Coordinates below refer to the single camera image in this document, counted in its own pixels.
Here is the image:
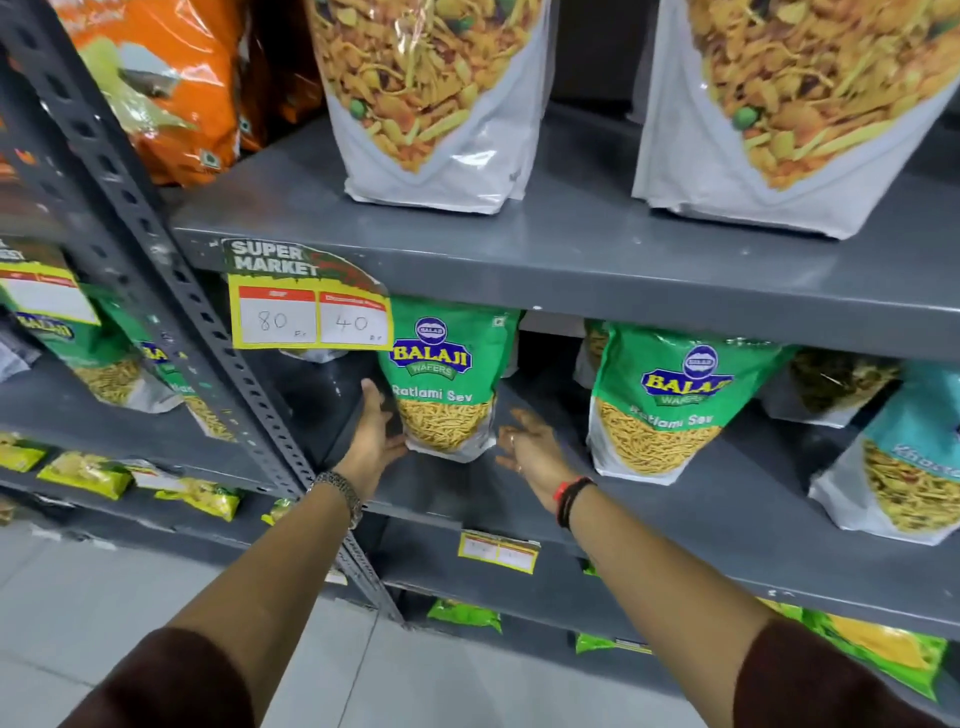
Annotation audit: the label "large yellow price label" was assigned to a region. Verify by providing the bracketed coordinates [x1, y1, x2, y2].
[221, 237, 396, 352]
[0, 238, 103, 327]

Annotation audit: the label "bright green snack packet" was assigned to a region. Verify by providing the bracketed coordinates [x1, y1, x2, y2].
[426, 597, 503, 634]
[574, 632, 655, 656]

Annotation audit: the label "green sev snack packet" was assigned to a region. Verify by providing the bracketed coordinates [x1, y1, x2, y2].
[182, 391, 238, 444]
[573, 318, 610, 391]
[377, 296, 523, 465]
[0, 283, 145, 410]
[586, 322, 798, 487]
[96, 296, 189, 415]

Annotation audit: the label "teal snack mix packet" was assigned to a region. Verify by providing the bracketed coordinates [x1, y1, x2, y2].
[807, 363, 960, 547]

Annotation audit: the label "red and black wrist threads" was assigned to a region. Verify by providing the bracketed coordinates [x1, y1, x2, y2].
[552, 475, 598, 531]

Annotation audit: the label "grey slotted rack upright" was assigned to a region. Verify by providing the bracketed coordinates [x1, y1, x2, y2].
[0, 0, 408, 627]

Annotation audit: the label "person's right hand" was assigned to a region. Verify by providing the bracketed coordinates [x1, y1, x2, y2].
[494, 408, 582, 516]

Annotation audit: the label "white dark green snack packet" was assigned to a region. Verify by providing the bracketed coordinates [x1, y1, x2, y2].
[759, 348, 903, 430]

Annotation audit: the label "grey metal shelf rack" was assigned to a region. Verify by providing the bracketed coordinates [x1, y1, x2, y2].
[166, 97, 960, 725]
[0, 352, 354, 594]

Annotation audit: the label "dark brown sleeve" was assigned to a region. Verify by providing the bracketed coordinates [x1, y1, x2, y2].
[733, 618, 948, 728]
[58, 626, 258, 728]

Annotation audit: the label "dark orange snack bag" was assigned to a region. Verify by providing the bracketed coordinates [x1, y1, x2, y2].
[238, 0, 326, 153]

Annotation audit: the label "large white snack mix pouch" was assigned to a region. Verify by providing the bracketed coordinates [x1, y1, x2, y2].
[303, 0, 561, 217]
[631, 0, 960, 242]

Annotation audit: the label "person's right forearm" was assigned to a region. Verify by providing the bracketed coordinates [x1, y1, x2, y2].
[561, 483, 783, 728]

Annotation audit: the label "person's left forearm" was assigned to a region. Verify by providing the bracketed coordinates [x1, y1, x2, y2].
[166, 480, 363, 676]

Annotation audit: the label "small yellow price label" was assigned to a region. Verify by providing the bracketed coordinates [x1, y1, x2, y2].
[458, 529, 542, 576]

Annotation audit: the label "silver metal wristwatch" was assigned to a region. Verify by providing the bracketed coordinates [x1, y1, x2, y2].
[305, 471, 366, 531]

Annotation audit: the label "person's left hand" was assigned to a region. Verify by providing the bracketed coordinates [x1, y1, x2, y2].
[333, 378, 410, 501]

